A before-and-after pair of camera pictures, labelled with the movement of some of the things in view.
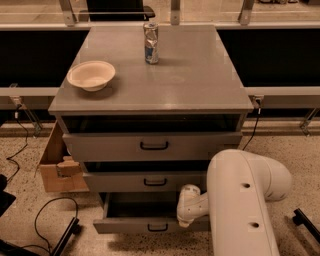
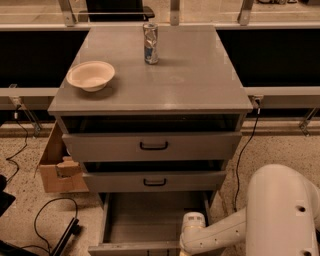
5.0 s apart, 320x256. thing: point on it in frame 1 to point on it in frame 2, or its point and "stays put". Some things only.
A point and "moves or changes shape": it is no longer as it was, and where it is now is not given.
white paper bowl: [91, 75] stays put
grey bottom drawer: [144, 212] moves or changes shape
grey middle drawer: [149, 181] stays put
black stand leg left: [9, 249] stays put
